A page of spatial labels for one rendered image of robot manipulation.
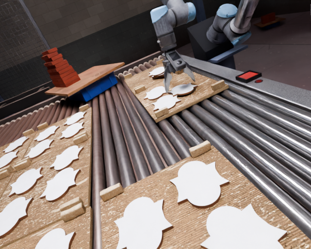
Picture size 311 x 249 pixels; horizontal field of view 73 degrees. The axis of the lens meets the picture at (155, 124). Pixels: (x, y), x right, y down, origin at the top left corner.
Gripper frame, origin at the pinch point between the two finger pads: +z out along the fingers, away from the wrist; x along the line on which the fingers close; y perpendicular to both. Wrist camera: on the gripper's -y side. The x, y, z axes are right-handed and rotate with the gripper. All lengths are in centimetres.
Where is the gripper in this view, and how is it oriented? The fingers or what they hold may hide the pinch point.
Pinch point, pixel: (181, 88)
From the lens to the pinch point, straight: 102.0
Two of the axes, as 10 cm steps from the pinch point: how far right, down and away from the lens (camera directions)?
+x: -9.1, 3.9, -1.2
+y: -2.7, -3.4, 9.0
